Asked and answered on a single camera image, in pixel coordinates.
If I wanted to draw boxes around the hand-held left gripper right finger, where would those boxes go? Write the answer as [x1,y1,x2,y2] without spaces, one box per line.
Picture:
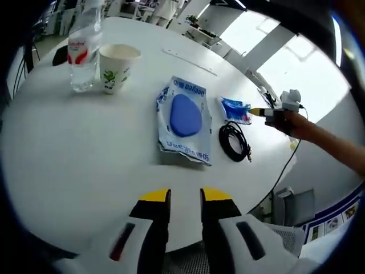
[199,186,286,274]

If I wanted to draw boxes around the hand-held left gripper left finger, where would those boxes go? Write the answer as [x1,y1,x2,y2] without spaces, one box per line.
[109,187,172,274]

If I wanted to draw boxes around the blue tissue packet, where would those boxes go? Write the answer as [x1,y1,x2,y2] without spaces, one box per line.
[220,96,253,126]

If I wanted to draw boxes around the black cable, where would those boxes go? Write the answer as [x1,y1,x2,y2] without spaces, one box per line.
[218,120,253,164]

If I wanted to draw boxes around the blue cloth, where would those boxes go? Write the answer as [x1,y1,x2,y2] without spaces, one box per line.
[155,75,214,167]

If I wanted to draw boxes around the white leaf-print paper cup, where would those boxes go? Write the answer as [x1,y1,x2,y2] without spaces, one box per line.
[98,43,142,95]

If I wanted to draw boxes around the clear plastic water bottle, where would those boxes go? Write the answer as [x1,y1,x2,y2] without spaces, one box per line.
[67,5,104,93]

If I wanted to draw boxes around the black mouse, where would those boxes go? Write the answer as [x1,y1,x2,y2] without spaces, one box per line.
[52,45,71,67]

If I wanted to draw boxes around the person's right hand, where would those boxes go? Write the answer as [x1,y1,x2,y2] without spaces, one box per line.
[271,110,312,140]

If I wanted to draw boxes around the black devices on table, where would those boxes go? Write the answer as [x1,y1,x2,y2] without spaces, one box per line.
[257,85,278,107]

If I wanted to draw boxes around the grey office chair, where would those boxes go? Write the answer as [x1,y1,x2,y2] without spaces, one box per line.
[270,187,317,227]

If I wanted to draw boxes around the white table power strip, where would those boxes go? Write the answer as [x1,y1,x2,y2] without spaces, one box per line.
[161,47,218,78]

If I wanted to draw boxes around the potted green plant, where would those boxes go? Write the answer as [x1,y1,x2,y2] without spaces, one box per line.
[186,14,201,29]

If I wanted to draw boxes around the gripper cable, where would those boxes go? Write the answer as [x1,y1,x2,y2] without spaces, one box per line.
[247,104,310,213]

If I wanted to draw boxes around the wall posters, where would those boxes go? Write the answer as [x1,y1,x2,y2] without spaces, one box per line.
[301,193,360,244]

